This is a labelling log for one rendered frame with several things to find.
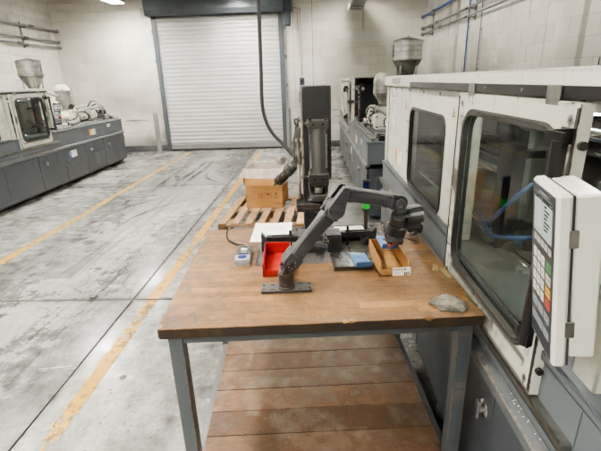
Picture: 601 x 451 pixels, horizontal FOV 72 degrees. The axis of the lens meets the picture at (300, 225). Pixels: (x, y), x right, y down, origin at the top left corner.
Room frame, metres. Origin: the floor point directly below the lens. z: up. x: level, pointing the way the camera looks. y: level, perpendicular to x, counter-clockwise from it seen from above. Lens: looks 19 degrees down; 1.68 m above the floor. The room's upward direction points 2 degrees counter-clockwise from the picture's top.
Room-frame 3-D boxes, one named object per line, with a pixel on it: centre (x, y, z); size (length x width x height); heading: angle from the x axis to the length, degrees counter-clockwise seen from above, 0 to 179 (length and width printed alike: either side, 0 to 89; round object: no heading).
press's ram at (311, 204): (1.93, -0.07, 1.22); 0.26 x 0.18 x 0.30; 1
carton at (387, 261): (1.67, -0.38, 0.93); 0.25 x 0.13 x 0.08; 1
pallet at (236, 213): (5.07, 0.40, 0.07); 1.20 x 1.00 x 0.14; 175
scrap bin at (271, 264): (1.69, 0.11, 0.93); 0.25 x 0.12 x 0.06; 1
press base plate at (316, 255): (1.94, -0.11, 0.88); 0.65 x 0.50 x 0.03; 91
